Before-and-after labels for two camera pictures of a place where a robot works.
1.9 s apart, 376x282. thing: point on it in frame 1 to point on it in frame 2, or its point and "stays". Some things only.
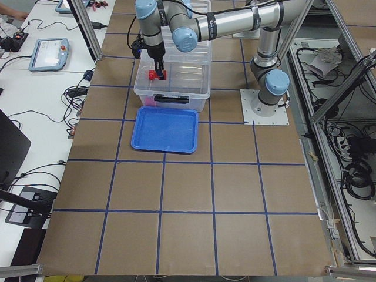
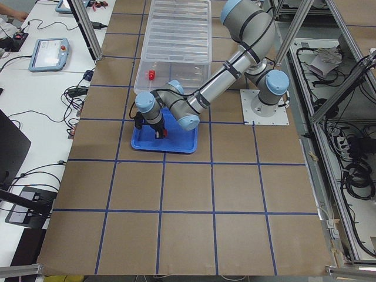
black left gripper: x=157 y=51 to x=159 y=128
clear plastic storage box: x=188 y=75 stays
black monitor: x=14 y=146 stays
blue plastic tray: x=165 y=130 stays
